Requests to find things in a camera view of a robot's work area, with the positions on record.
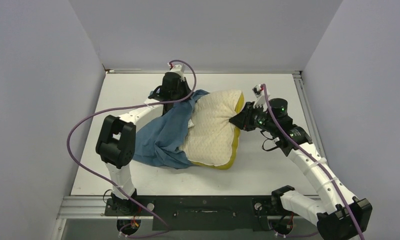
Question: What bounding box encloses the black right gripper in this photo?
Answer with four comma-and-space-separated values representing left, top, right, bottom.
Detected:
230, 100, 278, 134

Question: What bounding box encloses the yellow white pillow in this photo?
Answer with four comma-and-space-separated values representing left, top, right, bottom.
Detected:
179, 89, 245, 170

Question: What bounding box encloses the blue pillowcase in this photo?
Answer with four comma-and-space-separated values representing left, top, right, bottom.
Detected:
133, 89, 209, 169

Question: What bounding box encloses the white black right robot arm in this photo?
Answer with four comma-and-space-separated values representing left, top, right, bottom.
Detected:
229, 98, 373, 240

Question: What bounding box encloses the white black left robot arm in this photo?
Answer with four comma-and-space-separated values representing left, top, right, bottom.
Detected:
95, 65, 191, 215

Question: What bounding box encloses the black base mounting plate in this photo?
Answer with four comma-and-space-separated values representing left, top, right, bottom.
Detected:
104, 195, 295, 234

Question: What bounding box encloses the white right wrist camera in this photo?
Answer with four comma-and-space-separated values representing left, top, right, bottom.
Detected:
252, 84, 269, 110

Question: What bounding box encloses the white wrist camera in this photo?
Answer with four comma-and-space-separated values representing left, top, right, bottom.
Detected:
169, 63, 186, 79
252, 84, 269, 110

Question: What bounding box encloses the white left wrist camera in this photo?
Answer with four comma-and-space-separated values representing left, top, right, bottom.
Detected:
169, 63, 186, 79

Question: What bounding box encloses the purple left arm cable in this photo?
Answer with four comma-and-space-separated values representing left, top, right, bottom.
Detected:
66, 59, 198, 239

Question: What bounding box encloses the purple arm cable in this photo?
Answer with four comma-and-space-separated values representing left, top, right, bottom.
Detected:
261, 83, 366, 240
66, 59, 198, 239

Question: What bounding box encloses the aluminium frame rail right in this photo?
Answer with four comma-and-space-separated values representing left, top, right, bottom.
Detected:
292, 71, 327, 158

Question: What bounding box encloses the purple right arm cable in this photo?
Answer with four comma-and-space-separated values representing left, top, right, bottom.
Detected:
261, 83, 366, 240

